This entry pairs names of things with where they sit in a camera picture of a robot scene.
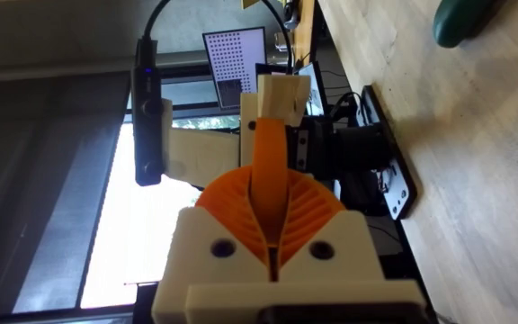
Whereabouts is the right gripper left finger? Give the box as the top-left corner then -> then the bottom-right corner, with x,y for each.
164,165 -> 273,289

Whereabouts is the monitor with dotted pattern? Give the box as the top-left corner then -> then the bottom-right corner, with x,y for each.
201,25 -> 270,112

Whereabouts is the black cable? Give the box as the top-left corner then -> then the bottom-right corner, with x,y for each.
143,0 -> 174,42
258,0 -> 295,76

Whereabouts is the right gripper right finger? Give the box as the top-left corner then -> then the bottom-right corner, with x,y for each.
275,166 -> 387,283

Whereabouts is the green toy vegetable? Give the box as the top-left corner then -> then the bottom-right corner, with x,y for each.
432,0 -> 505,50

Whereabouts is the small computer screen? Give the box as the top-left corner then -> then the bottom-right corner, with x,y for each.
293,59 -> 330,119

